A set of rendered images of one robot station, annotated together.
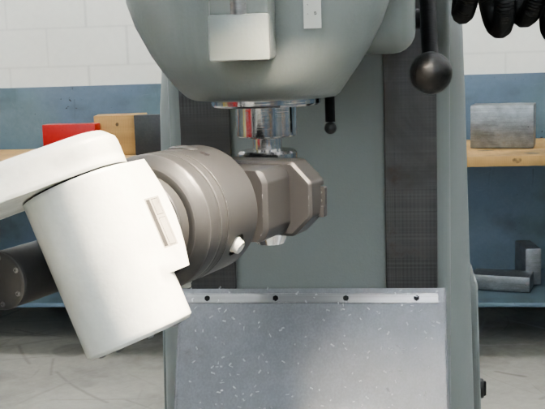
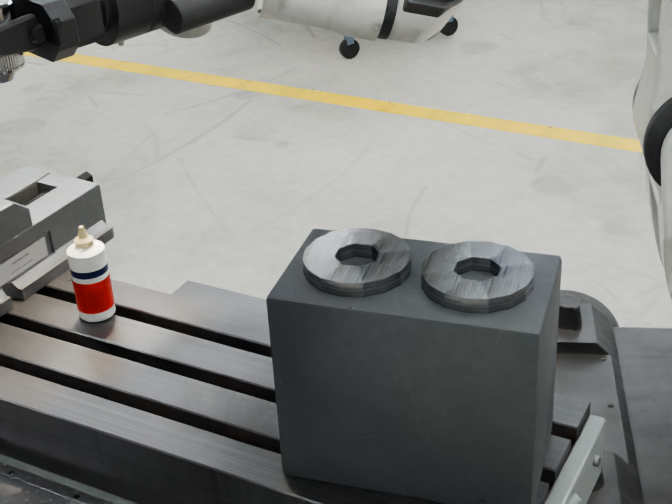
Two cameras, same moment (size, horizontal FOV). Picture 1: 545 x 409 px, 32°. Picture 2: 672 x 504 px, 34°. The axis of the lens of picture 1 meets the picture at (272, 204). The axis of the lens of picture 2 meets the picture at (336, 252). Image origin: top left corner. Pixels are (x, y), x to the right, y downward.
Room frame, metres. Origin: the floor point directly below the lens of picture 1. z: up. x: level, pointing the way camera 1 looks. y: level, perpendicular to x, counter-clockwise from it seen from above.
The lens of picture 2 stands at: (1.57, 0.67, 1.57)
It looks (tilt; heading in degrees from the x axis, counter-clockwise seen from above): 30 degrees down; 202
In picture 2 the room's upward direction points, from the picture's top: 3 degrees counter-clockwise
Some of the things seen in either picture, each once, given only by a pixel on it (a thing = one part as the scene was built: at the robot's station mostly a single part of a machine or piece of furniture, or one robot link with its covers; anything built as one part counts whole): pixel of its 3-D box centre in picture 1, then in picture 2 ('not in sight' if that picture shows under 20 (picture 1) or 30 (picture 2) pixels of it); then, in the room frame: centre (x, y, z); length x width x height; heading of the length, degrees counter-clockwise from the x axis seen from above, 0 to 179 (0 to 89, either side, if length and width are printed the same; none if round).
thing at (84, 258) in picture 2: not in sight; (89, 270); (0.71, 0.03, 0.96); 0.04 x 0.04 x 0.11
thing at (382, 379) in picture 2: not in sight; (417, 361); (0.83, 0.43, 1.00); 0.22 x 0.12 x 0.20; 93
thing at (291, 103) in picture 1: (265, 100); not in sight; (0.76, 0.00, 1.31); 0.09 x 0.09 x 0.01
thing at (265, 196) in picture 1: (213, 207); (77, 10); (0.68, 0.04, 1.24); 0.13 x 0.12 x 0.10; 65
